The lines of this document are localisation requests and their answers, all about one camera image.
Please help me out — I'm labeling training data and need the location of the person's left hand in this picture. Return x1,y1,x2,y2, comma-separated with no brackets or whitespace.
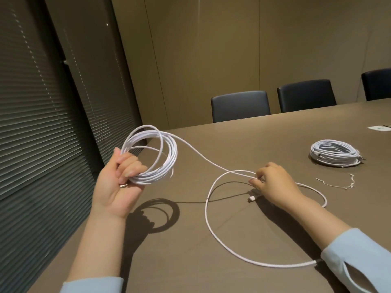
91,146,149,220

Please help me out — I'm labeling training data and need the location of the person's right hand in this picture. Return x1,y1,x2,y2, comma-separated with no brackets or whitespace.
249,162,306,211

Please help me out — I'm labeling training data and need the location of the pile of white cables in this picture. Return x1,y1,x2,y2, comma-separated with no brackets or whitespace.
121,125,328,268

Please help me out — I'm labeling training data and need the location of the white cable bundle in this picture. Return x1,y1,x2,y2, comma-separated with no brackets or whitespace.
310,138,360,160

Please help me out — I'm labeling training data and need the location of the person's right forearm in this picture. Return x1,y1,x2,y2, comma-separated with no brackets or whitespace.
284,195,391,293

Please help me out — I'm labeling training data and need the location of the person's left forearm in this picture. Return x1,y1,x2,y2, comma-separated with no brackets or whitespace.
59,207,127,293

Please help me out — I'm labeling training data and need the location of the brown table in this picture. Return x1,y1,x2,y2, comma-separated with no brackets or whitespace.
40,98,391,293

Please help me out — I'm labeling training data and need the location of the bunch of white twist ties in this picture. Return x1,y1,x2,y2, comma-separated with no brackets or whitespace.
316,173,357,190

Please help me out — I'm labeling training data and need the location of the dark meeting chair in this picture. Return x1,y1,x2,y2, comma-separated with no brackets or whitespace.
361,68,391,102
277,79,338,113
211,90,272,124

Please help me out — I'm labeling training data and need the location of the glass partition with grey blinds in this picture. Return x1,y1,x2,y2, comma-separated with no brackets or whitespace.
0,0,144,293

